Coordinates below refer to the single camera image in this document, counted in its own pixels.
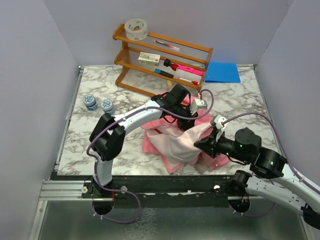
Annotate blue black marker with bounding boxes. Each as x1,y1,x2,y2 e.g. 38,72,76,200
154,68,174,79

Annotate clear tape roll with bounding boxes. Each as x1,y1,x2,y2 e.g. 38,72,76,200
124,18,148,41

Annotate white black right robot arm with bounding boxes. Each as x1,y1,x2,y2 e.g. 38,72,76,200
193,127,320,229

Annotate wooden three-tier shelf rack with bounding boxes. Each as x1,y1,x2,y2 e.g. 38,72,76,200
112,24,213,96

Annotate red clear pen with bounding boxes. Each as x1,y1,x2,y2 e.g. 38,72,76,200
154,40,180,52

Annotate blue folder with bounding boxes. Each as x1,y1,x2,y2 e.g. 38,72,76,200
204,61,241,84

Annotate pink highlighter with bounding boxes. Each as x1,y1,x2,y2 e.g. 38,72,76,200
177,64,204,77

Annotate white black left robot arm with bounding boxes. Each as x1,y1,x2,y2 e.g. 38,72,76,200
86,84,198,198

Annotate pink zip jacket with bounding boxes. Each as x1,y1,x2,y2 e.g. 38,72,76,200
142,114,229,174

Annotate black metal base rail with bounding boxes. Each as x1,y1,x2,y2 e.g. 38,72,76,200
46,173,249,209

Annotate blue white paint jar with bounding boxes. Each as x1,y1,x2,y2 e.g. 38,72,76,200
101,99,116,115
82,94,98,111

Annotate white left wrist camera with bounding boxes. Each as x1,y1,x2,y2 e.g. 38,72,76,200
189,98,208,116

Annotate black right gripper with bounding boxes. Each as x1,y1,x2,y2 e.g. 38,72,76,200
195,128,251,163

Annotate yellow pink glue stick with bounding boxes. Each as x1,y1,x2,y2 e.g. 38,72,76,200
167,80,173,92

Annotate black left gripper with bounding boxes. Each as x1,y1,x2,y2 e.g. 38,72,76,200
170,103,198,133

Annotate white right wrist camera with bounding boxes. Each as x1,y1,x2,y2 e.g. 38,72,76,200
210,114,227,139

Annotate white red pen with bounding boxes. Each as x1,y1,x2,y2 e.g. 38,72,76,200
173,76,199,86

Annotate white staples box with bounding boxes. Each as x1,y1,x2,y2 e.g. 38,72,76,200
138,52,161,66

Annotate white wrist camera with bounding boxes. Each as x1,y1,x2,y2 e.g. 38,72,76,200
189,98,208,116
210,114,227,139

